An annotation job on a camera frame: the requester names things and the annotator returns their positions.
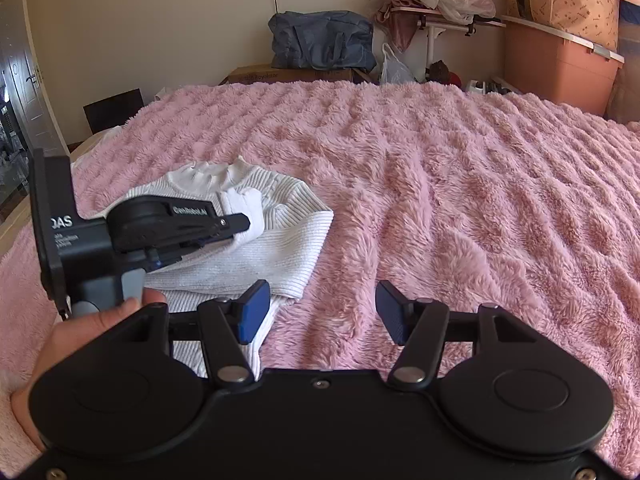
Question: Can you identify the brown cardboard box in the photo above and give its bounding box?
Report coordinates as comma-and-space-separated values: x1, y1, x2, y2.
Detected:
220, 64, 375, 86

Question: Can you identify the white folding table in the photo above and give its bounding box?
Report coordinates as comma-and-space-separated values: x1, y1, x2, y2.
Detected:
390, 6, 507, 83

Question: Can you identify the person's left hand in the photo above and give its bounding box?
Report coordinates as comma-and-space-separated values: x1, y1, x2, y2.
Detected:
10, 289, 168, 453

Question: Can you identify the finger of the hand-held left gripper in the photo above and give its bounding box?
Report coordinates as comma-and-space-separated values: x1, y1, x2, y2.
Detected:
167, 204, 252, 244
144, 233, 232, 272

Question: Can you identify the white plastic bag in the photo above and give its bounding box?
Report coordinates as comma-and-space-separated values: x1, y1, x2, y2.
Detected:
380, 42, 417, 85

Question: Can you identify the pink fluffy blanket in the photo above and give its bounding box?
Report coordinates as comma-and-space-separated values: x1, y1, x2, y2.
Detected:
0, 80, 640, 476

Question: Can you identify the glossy grey door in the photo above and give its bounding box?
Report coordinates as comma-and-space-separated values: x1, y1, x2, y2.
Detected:
0, 0, 72, 157

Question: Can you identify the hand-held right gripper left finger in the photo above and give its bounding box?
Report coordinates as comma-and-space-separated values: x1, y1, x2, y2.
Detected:
120, 279, 272, 387

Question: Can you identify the floral fabric storage bag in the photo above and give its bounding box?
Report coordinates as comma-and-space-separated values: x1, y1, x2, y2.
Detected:
506, 0, 622, 52

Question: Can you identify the black flat panel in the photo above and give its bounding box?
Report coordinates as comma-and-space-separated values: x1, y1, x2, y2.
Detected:
82, 88, 146, 135

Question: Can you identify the cluttered white shelf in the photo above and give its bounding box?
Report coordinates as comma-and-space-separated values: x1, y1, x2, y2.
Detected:
0, 95, 32, 223

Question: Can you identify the blue duffel bag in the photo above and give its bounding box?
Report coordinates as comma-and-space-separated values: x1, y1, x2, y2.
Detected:
267, 10, 377, 72

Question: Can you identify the pink clothes pile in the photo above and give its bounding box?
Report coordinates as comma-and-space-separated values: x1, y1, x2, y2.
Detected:
375, 0, 442, 52

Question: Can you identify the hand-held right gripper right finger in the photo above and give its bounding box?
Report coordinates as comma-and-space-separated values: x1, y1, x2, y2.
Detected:
375, 280, 532, 392

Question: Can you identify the white ribbed knit sweater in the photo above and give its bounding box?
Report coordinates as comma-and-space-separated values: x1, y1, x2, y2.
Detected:
105, 156, 335, 381

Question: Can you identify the white bed sheet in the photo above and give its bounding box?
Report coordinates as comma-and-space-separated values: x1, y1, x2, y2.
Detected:
69, 126, 125, 170

